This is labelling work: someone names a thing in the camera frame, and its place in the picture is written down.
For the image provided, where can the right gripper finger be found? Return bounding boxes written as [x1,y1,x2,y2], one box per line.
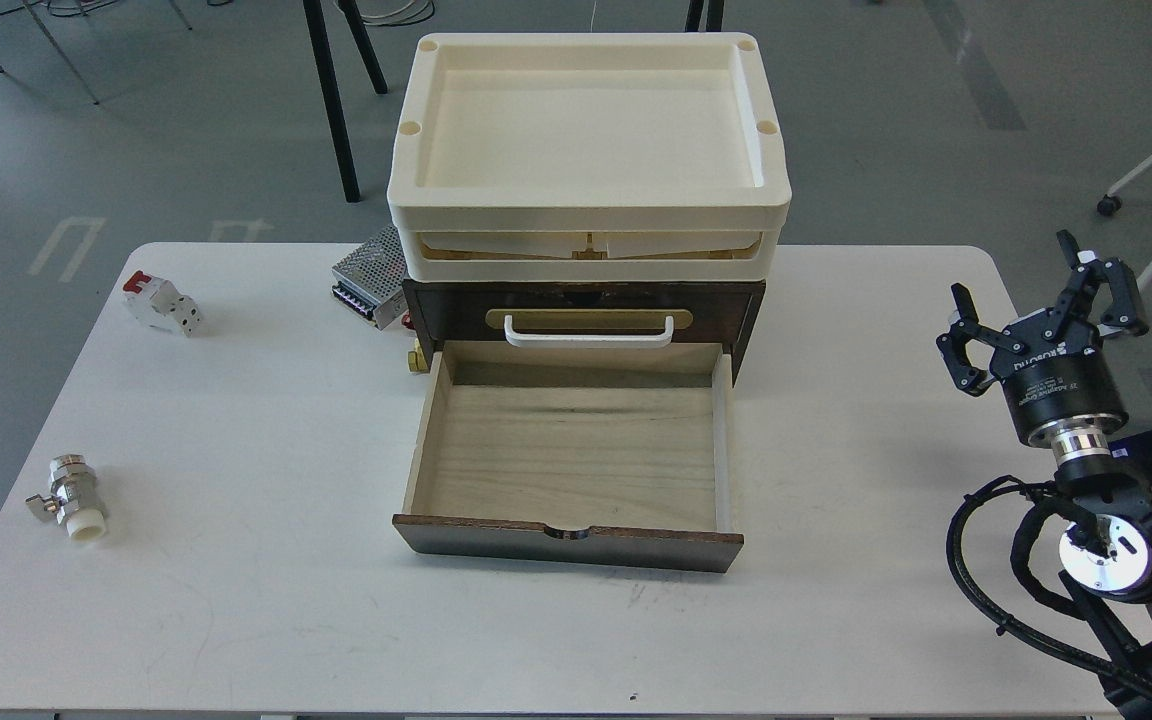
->
[935,283,1007,397]
[1046,232,1149,346]

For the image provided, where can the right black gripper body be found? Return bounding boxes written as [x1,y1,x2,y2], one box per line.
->
[990,306,1129,448]

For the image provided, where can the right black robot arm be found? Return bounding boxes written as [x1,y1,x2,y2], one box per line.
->
[935,232,1152,719]

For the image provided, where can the open wooden drawer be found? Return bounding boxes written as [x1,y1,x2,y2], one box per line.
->
[392,341,744,573]

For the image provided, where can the cream plastic tray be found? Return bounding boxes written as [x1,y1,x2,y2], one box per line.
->
[387,32,791,283]

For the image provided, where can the brass fitting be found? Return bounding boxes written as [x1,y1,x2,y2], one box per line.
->
[407,340,430,374]

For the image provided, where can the metal mesh power supply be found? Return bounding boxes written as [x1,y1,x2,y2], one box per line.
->
[332,223,408,331]

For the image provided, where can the black table legs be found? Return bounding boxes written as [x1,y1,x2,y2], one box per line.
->
[301,0,389,205]

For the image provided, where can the red white circuit breaker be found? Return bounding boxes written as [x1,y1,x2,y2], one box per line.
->
[122,270,204,336]

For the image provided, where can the metal ball valve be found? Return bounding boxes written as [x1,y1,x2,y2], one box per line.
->
[26,454,108,543]

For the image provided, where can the white drawer handle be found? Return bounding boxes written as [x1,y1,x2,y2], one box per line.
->
[503,314,675,350]

